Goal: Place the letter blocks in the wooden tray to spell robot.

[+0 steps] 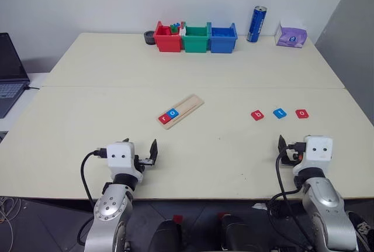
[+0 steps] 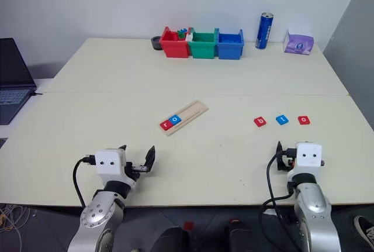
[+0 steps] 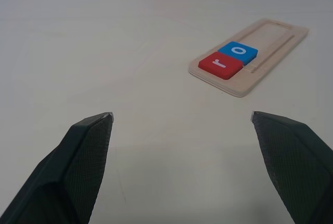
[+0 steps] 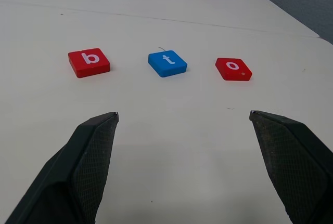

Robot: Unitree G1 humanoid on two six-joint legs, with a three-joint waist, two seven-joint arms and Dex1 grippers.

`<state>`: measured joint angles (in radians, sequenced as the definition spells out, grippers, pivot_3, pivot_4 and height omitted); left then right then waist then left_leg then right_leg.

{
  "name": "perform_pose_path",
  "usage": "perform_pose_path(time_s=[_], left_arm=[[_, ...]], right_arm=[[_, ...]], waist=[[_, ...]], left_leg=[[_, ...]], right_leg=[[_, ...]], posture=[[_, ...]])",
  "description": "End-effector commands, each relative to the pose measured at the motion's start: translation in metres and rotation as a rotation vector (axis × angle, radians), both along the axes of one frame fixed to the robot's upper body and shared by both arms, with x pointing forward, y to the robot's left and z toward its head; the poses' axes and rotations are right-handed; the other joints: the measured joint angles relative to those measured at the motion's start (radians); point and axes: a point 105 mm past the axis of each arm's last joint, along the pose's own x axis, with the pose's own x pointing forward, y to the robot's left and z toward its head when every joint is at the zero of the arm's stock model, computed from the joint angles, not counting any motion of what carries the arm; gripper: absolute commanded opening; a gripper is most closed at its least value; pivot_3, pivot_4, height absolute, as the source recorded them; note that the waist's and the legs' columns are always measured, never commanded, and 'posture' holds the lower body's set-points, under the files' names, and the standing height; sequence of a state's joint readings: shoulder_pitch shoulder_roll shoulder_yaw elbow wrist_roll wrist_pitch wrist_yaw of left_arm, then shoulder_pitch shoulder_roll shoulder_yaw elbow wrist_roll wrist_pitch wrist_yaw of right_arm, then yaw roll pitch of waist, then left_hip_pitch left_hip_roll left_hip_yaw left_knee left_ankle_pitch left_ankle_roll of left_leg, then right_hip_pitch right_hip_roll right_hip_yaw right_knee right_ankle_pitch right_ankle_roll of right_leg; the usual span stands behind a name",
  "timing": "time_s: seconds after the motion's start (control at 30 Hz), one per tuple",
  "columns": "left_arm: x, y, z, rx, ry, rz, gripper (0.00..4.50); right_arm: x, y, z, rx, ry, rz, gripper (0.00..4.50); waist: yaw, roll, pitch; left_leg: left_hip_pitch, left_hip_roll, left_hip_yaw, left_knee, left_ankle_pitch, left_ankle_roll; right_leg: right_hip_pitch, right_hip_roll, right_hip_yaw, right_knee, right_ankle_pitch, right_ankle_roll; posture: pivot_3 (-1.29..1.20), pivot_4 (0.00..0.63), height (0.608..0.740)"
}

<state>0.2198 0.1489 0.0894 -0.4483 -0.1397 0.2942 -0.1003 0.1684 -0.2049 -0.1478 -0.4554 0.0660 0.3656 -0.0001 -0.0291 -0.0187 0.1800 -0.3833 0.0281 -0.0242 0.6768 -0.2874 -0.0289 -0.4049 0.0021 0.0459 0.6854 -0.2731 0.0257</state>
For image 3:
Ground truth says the red letter tile r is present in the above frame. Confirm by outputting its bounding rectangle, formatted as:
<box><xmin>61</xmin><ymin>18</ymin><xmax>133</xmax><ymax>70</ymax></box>
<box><xmin>198</xmin><ymin>51</ymin><xmax>244</xmax><ymax>81</ymax></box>

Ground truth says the blue letter tile o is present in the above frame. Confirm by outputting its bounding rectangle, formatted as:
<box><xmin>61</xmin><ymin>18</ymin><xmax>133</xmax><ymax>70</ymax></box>
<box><xmin>217</xmin><ymin>41</ymin><xmax>259</xmax><ymax>67</ymax></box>

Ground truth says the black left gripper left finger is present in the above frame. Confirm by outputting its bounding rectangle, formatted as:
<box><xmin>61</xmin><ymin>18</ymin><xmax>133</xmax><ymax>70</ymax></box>
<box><xmin>0</xmin><ymin>112</ymin><xmax>116</xmax><ymax>224</ymax></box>

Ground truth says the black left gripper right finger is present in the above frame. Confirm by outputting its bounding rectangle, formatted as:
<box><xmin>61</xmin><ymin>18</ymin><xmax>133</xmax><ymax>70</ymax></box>
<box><xmin>250</xmin><ymin>110</ymin><xmax>333</xmax><ymax>224</ymax></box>

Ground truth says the wooden tile rack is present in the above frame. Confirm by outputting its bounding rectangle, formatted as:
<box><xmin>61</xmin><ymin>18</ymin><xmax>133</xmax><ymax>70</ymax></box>
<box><xmin>187</xmin><ymin>18</ymin><xmax>310</xmax><ymax>98</ymax></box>

